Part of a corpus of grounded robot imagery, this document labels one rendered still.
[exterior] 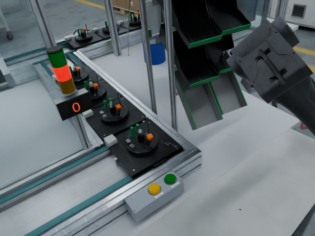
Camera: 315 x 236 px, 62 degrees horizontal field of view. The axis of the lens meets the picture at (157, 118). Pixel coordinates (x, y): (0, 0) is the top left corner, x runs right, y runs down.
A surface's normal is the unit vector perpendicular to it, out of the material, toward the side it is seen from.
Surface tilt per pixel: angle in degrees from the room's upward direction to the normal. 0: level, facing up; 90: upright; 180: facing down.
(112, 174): 0
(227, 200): 0
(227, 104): 45
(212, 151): 0
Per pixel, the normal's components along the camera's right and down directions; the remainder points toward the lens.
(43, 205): -0.08, -0.78
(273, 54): -0.67, -0.23
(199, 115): 0.23, -0.18
